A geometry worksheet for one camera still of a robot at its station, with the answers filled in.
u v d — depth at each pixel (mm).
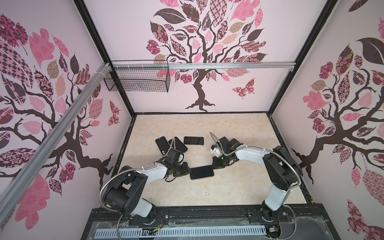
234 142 1038
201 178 871
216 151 873
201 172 883
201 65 932
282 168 482
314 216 727
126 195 433
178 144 1004
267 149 538
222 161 794
